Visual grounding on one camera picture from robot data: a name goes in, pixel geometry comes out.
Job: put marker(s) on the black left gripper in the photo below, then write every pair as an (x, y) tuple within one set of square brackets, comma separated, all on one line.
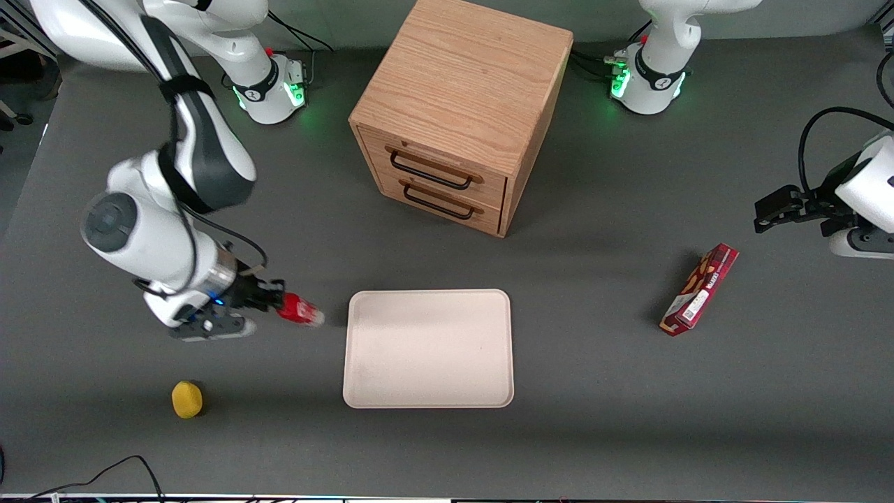
[(821, 202)]

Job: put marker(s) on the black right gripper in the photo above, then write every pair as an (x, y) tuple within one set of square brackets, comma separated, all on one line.
[(250, 293)]

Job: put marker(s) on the red coke bottle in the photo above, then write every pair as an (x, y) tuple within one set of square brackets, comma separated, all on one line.
[(299, 309)]

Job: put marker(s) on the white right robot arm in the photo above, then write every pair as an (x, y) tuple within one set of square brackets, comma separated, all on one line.
[(140, 237)]

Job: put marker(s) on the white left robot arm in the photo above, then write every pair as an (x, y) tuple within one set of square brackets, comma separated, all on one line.
[(656, 63)]

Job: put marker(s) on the beige plastic tray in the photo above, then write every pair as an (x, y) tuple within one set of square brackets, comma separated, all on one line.
[(427, 349)]

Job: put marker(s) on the red snack box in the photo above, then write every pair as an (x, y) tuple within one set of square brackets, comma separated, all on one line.
[(700, 292)]

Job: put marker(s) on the yellow lemon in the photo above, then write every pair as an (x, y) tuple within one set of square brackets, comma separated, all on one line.
[(186, 400)]

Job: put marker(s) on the wooden drawer front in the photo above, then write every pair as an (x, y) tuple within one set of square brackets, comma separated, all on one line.
[(433, 157), (440, 206)]

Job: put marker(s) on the wooden drawer cabinet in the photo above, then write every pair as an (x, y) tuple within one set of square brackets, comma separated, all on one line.
[(461, 77)]

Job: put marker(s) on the black caster wheel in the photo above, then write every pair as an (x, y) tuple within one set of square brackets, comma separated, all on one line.
[(23, 119)]

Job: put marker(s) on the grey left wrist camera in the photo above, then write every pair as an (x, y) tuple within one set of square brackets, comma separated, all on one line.
[(862, 243)]

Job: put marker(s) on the aluminium frame rail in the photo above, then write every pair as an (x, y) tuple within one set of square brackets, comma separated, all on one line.
[(885, 26)]

